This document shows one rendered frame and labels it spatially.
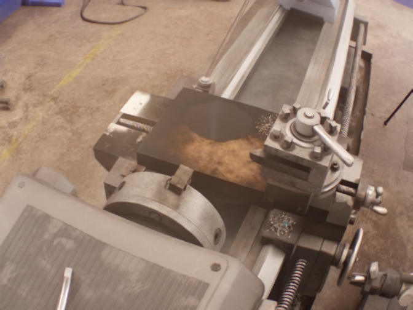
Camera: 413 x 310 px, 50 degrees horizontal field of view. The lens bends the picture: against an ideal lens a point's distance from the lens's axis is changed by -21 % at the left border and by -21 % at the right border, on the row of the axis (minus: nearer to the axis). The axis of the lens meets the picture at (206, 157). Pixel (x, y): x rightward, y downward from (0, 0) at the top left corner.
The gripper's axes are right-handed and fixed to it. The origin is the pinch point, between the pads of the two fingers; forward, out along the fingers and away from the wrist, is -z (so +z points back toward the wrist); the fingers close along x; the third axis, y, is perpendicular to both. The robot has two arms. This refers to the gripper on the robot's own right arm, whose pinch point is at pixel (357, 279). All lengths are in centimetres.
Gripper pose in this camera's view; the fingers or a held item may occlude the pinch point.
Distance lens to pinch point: 169.1
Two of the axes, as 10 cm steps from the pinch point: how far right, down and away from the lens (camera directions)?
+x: -3.6, 5.2, -7.7
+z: 9.3, 2.8, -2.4
